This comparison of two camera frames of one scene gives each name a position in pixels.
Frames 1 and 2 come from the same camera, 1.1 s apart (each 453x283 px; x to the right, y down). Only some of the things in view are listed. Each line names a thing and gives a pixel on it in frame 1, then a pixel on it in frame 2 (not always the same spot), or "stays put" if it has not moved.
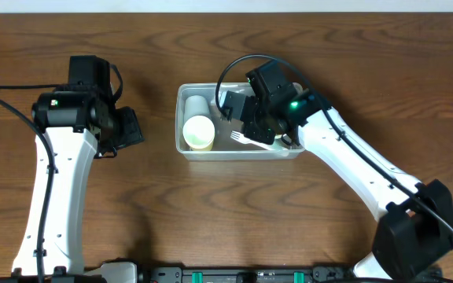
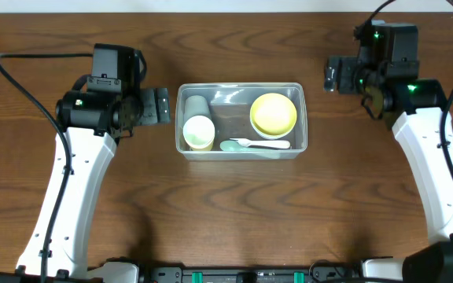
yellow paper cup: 208,148 stays put
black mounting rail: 236,273 stays put
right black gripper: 259,131 to 332,75
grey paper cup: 196,105 stays put
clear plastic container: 201,135 stays put
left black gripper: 128,128 to 160,105
